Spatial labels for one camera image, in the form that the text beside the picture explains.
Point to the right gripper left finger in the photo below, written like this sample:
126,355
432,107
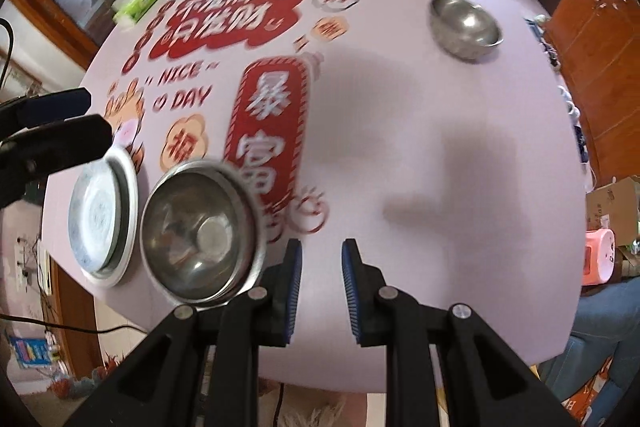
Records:
201,363

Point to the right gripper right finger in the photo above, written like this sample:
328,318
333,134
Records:
455,351

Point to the white paper plate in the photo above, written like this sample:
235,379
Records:
110,275

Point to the large steel bowl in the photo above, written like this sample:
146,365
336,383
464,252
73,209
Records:
202,234

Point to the small steel bowl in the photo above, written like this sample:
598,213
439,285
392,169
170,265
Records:
464,29

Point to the blue patterned ceramic plate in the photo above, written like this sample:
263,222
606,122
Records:
94,215

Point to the pink toy appliance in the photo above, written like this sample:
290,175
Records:
599,261

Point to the green tissue pack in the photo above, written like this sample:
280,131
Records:
128,12

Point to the cardboard box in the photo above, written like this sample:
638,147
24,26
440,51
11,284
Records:
616,207

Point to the pink printed tablecloth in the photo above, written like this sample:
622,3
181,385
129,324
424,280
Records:
460,180

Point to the wooden cabinet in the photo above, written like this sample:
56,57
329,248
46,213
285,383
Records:
598,46

